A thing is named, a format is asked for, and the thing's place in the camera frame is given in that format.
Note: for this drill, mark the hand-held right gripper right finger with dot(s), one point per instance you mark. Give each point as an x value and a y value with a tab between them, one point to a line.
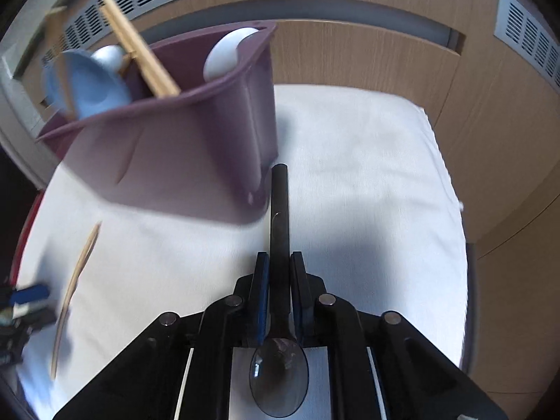
298	288

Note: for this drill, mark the short grey vent grille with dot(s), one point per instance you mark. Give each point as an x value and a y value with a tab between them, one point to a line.
525	30

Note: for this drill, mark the small metal spoon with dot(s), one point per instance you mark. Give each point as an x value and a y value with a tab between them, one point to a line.
109	59

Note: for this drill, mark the white ceramic spoon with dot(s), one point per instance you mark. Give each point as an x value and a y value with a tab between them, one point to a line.
223	59

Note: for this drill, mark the wooden cabinet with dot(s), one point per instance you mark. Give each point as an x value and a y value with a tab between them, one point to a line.
350	52

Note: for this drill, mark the blue plastic spoon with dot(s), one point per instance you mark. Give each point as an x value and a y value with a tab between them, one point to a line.
92	92

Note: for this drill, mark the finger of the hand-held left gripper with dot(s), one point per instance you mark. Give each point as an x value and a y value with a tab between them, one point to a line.
30	294
35	317

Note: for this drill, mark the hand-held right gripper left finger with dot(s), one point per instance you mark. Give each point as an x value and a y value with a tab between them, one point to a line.
262	288

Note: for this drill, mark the purple plastic utensil holder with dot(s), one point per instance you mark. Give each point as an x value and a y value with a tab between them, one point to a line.
183	153

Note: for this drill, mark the white tablecloth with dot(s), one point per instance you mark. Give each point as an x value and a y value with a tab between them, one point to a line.
372	227

